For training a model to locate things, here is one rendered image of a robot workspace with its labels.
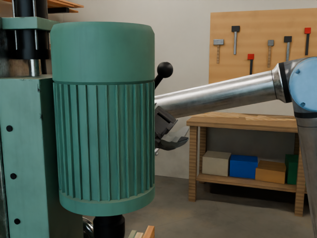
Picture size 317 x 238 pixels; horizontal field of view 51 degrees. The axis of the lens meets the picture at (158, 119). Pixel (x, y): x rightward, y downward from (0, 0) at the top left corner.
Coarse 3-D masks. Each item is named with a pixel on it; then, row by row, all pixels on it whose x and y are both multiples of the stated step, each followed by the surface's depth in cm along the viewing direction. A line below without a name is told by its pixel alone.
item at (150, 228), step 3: (147, 228) 101; (150, 228) 101; (153, 228) 101; (147, 231) 99; (150, 231) 99; (153, 231) 101; (144, 234) 97; (147, 234) 97; (150, 234) 97; (153, 234) 101; (144, 237) 96; (147, 237) 96; (150, 237) 97; (153, 237) 101
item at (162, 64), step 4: (160, 64) 68; (164, 64) 68; (168, 64) 68; (160, 68) 68; (164, 68) 68; (168, 68) 68; (172, 68) 69; (160, 72) 68; (164, 72) 68; (168, 72) 68; (172, 72) 69; (156, 76) 70; (160, 76) 69; (164, 76) 69; (168, 76) 69; (156, 80) 70; (160, 80) 70; (156, 84) 70
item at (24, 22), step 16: (16, 0) 56; (32, 0) 56; (16, 16) 57; (32, 16) 56; (16, 32) 57; (32, 32) 57; (48, 32) 60; (16, 48) 58; (32, 48) 57; (48, 48) 61
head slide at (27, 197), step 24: (0, 96) 55; (24, 96) 54; (48, 96) 56; (0, 120) 55; (24, 120) 55; (48, 120) 56; (24, 144) 55; (48, 144) 56; (24, 168) 56; (48, 168) 56; (24, 192) 57; (48, 192) 57; (24, 216) 58; (48, 216) 57; (72, 216) 66
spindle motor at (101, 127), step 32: (64, 32) 49; (96, 32) 48; (128, 32) 49; (64, 64) 50; (96, 64) 49; (128, 64) 50; (64, 96) 52; (96, 96) 50; (128, 96) 52; (64, 128) 53; (96, 128) 50; (128, 128) 52; (64, 160) 54; (96, 160) 52; (128, 160) 53; (64, 192) 56; (96, 192) 53; (128, 192) 54
